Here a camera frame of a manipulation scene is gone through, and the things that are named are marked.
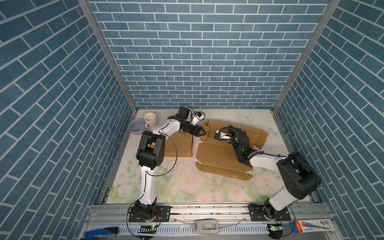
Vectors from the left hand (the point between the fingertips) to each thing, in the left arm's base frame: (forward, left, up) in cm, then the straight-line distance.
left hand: (201, 131), depth 96 cm
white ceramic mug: (+10, +35, -1) cm, 37 cm away
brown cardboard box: (-10, +14, 0) cm, 17 cm away
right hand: (-1, -18, +10) cm, 20 cm away
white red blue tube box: (-51, -47, -7) cm, 70 cm away
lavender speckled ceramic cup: (+9, +46, -7) cm, 47 cm away
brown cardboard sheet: (-14, -11, -9) cm, 20 cm away
